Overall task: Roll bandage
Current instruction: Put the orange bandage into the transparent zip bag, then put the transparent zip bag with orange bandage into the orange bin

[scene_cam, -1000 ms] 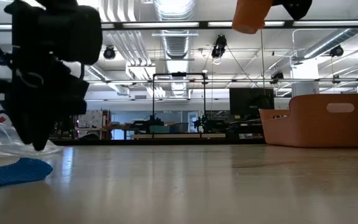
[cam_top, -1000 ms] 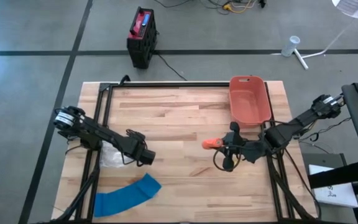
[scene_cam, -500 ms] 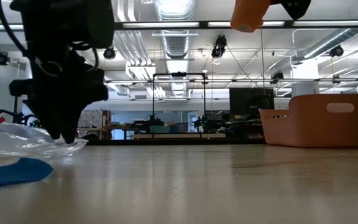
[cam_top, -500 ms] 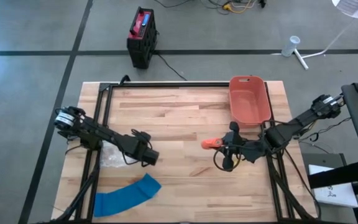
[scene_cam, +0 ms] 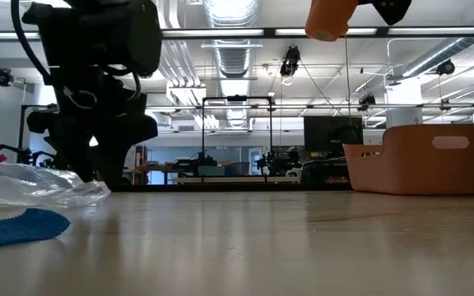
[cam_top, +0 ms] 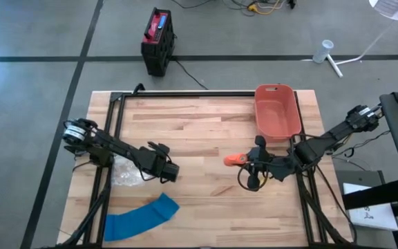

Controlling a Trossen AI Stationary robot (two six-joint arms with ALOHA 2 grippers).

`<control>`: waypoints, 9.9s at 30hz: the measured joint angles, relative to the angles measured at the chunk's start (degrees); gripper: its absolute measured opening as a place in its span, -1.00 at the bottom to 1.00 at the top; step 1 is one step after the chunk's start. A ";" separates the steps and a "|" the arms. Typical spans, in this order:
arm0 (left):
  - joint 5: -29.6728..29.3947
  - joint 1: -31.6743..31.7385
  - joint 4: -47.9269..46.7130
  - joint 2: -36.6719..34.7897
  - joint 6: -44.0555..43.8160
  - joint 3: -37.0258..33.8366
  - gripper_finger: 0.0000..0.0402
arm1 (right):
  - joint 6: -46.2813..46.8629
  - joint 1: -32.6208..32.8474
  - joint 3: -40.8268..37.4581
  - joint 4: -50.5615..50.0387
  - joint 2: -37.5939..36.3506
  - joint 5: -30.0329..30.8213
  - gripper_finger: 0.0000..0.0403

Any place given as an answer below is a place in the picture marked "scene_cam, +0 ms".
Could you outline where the orange elastic bandage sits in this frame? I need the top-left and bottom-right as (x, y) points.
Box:
(304, 0), (360, 42)

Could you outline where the grey storage bin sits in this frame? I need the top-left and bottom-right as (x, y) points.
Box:
(224, 162), (250, 177)

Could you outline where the orange plastic bin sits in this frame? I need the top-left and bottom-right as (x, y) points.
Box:
(342, 123), (474, 197)

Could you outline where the black background rig frame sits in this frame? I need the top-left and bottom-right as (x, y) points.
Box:
(201, 95), (274, 184)
(17, 102), (59, 165)

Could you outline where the teal storage box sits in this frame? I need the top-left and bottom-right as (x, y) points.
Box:
(197, 164), (225, 177)

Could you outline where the thin hanging cable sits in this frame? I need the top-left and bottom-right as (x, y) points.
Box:
(342, 35), (351, 124)

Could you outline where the black left camera cable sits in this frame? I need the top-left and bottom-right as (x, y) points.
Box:
(10, 0), (53, 86)

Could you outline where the background wooden workbench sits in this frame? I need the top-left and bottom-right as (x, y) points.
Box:
(174, 175), (300, 184)

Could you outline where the black ceiling spotlight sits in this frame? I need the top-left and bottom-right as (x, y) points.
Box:
(0, 67), (15, 88)
(436, 58), (456, 77)
(358, 93), (377, 112)
(279, 44), (302, 78)

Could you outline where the black monitor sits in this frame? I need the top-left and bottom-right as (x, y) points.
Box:
(303, 116), (364, 155)

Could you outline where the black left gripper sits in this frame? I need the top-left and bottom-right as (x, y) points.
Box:
(26, 67), (159, 190)

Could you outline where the black metal table frame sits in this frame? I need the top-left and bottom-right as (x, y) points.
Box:
(109, 183), (474, 193)

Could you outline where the silver ribbed ventilation duct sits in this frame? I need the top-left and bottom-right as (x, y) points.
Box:
(202, 0), (263, 79)
(397, 12), (474, 79)

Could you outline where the white board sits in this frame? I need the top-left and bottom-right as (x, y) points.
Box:
(123, 146), (137, 170)

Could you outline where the blue elastic bandage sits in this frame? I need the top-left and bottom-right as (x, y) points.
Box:
(0, 207), (72, 250)

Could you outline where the black overhead crossbar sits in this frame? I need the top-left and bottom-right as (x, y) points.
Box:
(0, 25), (474, 41)

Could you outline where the background black robot rig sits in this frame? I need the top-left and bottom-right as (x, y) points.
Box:
(0, 143), (57, 169)

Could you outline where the clear plastic bag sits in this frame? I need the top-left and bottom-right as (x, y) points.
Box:
(0, 162), (112, 209)

